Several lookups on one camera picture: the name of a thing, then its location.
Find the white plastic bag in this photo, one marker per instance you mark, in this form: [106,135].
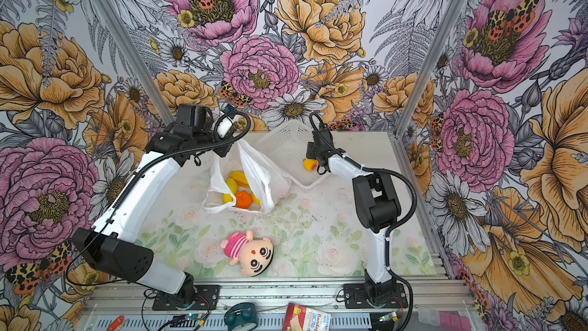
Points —
[268,184]

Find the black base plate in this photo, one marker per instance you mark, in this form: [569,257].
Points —
[200,297]
[369,295]

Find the pink plastic box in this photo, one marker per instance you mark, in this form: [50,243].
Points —
[444,319]

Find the orange round fruit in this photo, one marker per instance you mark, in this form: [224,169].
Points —
[243,200]

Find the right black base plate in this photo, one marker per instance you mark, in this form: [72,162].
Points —
[369,295]

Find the yellow mango fruit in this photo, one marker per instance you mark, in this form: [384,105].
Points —
[232,185]

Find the green circuit board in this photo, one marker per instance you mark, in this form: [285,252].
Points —
[186,320]

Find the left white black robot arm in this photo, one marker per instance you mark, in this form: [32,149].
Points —
[110,244]

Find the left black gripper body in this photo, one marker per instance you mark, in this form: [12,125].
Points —
[207,136]

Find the yellow peach with blush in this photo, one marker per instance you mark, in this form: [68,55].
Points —
[310,165]

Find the red white bandage box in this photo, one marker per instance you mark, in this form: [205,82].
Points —
[303,318]

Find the pink plush doll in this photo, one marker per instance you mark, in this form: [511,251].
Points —
[253,255]

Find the small yellow fruit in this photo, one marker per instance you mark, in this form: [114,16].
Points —
[227,198]

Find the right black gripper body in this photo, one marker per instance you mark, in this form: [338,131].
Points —
[313,151]

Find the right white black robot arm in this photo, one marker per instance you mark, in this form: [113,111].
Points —
[376,205]

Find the white plastic mesh basket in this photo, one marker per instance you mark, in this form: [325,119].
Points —
[286,146]

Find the teal tape roll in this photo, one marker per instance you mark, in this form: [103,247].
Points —
[241,317]

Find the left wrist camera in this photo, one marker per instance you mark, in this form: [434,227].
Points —
[224,124]

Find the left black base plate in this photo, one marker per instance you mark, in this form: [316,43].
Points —
[200,297]

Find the red handled tool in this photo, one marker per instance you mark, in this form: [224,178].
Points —
[117,324]

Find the aluminium front rail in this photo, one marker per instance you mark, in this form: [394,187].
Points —
[339,294]

